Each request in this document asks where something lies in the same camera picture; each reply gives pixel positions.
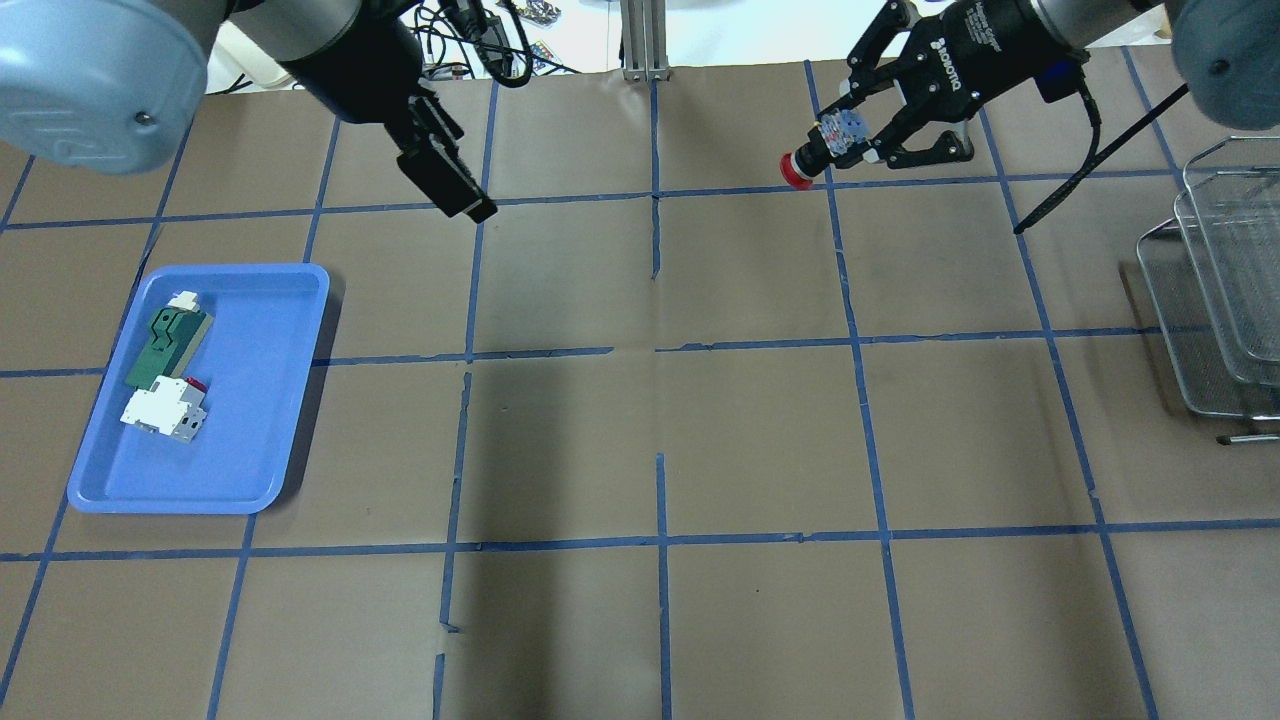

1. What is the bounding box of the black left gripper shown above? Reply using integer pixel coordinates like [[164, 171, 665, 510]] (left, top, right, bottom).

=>
[[275, 1, 497, 223]]

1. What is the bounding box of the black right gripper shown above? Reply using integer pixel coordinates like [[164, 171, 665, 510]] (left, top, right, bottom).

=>
[[835, 1, 1088, 169]]

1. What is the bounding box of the red emergency stop button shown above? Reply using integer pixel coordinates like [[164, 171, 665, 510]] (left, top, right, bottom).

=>
[[780, 108, 870, 190]]

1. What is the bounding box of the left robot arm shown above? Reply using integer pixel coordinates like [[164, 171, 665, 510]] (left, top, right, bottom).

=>
[[1, 1, 497, 223]]

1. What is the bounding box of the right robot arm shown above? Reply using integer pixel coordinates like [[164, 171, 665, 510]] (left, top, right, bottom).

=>
[[809, 1, 1279, 168]]

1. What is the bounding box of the green terminal block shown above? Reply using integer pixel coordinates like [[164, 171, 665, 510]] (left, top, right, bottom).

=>
[[125, 290, 214, 389]]

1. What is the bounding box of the blue plastic tray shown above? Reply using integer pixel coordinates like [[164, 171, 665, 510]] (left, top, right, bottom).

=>
[[67, 263, 330, 515]]

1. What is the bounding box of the white circuit breaker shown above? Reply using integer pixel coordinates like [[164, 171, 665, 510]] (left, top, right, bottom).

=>
[[119, 375, 207, 443]]

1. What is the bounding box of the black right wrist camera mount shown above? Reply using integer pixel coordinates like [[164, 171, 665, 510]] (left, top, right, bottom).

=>
[[1033, 53, 1091, 105]]

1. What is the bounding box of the aluminium frame post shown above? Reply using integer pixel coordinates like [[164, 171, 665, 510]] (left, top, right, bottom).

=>
[[620, 0, 672, 82]]

